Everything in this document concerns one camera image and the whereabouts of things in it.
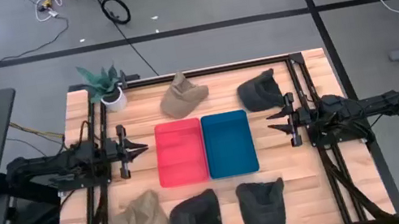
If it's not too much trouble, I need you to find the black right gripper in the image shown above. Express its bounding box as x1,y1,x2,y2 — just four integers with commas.
262,88,315,152

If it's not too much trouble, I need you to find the black baseball cap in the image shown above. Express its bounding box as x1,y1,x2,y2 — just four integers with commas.
234,67,287,116
164,186,226,224
234,175,292,224

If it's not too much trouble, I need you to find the red plastic tray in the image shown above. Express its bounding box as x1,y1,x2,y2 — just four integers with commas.
149,116,212,190

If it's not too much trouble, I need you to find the white and yellow cable bundle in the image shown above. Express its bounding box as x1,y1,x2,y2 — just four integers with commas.
26,0,79,24

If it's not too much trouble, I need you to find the black aluminium table frame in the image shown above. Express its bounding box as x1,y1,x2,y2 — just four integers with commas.
26,32,399,224

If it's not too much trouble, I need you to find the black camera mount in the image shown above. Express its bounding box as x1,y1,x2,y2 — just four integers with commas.
116,67,142,91

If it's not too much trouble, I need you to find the green plant in white pot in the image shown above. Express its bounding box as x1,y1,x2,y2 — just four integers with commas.
75,58,130,118

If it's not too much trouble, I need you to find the blue plastic tray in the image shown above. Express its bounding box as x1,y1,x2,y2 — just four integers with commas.
199,107,261,181

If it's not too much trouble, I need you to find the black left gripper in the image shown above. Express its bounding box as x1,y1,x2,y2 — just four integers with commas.
99,120,153,183

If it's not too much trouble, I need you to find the thin black floor cable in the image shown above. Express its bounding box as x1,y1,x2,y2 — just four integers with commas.
0,14,74,64

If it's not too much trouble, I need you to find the coiled black cable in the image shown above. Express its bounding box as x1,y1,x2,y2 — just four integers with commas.
99,0,134,29

